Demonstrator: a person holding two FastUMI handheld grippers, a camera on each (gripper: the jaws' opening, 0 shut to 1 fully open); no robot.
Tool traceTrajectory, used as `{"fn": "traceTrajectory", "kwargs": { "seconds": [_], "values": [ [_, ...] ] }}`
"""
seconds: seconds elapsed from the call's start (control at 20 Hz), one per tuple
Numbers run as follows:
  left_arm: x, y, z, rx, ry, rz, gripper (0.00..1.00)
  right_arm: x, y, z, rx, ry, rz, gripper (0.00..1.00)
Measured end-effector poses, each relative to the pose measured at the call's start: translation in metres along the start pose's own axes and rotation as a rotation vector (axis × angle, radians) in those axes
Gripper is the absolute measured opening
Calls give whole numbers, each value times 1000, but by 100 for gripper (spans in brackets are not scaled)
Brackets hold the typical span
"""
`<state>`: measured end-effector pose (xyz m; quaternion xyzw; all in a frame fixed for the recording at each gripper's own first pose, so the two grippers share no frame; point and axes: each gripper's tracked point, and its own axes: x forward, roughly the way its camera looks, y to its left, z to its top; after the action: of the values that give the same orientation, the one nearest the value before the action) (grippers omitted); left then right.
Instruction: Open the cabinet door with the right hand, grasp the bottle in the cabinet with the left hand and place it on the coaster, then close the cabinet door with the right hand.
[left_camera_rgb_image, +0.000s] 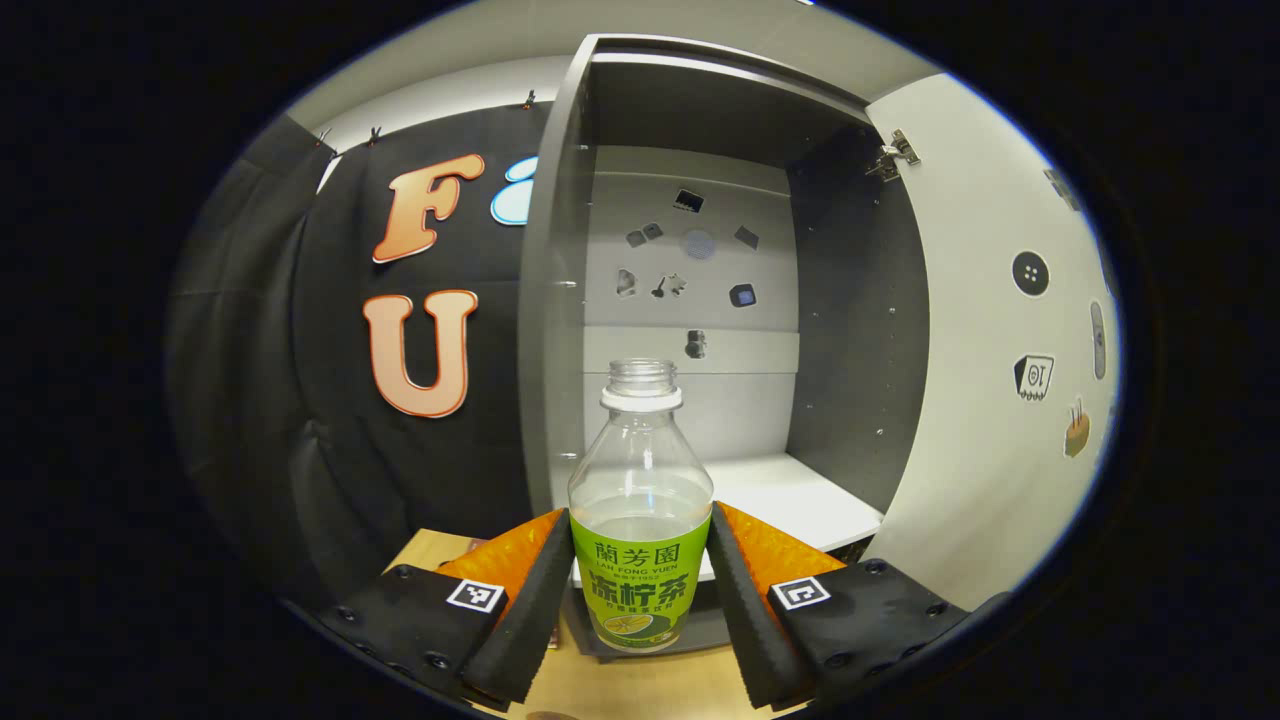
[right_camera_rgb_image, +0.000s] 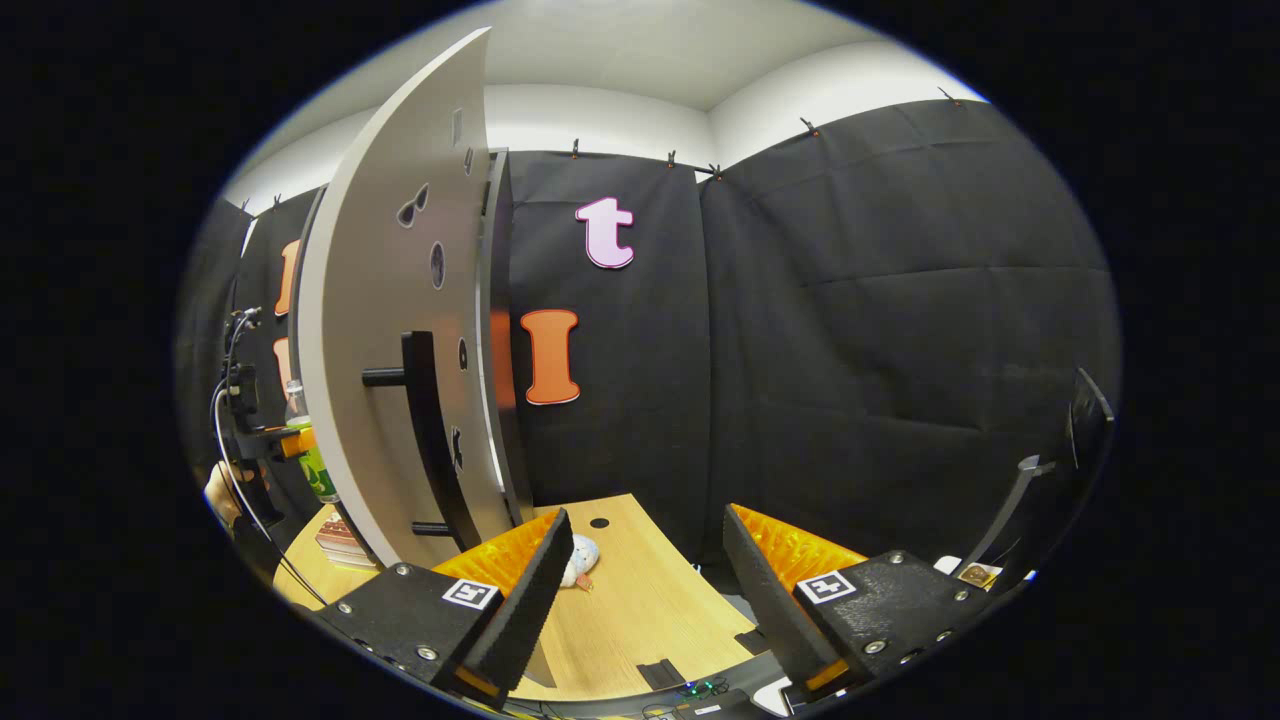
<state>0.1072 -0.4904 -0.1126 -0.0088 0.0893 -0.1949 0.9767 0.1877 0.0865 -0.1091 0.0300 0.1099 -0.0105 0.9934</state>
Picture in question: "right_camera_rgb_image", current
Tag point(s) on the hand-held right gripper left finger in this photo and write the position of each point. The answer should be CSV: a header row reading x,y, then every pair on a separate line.
x,y
530,610

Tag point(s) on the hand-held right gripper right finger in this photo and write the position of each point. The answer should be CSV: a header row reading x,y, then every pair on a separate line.
x,y
770,610

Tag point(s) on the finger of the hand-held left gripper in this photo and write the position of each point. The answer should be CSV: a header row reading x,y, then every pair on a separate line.
x,y
298,442

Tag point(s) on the green label clear bottle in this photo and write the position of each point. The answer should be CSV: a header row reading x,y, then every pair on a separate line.
x,y
318,470

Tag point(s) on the beige cabinet door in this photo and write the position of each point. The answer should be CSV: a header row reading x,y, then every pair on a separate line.
x,y
370,300

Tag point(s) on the dark grey cabinet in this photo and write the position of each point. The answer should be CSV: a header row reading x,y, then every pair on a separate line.
x,y
497,250

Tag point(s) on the white plush toy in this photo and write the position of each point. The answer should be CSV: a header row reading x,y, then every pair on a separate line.
x,y
583,555

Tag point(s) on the stack of books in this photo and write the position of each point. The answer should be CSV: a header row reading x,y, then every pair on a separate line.
x,y
340,545

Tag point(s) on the printed paper sheets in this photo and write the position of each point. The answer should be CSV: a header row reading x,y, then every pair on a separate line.
x,y
975,573

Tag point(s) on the black backdrop cloth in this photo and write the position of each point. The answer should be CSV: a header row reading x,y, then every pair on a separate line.
x,y
850,350

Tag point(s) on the black metal stand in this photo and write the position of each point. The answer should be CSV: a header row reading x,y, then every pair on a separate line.
x,y
1090,420

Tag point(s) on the row of backdrop clips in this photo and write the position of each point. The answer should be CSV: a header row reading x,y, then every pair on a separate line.
x,y
672,158

